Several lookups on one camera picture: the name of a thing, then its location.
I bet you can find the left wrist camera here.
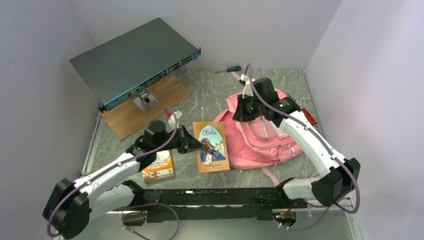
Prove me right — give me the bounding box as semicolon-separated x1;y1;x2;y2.
166;110;183;131

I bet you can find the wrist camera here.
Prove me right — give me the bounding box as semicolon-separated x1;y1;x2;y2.
239;74;256;98
166;110;183;131

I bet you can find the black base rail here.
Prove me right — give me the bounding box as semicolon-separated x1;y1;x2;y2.
118;187;307;223

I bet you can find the orange bottom book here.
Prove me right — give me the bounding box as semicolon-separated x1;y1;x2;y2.
142;150;175;183

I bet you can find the orange cover book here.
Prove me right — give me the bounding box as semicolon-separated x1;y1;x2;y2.
193;121;230;173

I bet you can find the green handled screwdriver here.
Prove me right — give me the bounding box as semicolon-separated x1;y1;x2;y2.
215;65;242;74

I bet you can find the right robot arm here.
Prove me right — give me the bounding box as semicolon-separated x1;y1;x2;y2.
233;75;361;209

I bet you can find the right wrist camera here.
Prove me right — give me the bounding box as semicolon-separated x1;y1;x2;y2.
239;74;256;98

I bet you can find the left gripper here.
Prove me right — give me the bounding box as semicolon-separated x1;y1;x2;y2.
154;124;205;154

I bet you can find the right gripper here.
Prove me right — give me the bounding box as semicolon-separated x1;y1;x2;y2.
233;92;265;123

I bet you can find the grey network switch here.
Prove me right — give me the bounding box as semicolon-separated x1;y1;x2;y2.
69;17;202;113

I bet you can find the wooden board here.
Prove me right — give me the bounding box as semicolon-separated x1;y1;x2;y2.
101;74;192;141

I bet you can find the pink backpack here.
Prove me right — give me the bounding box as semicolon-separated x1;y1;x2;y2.
213;93;303;186

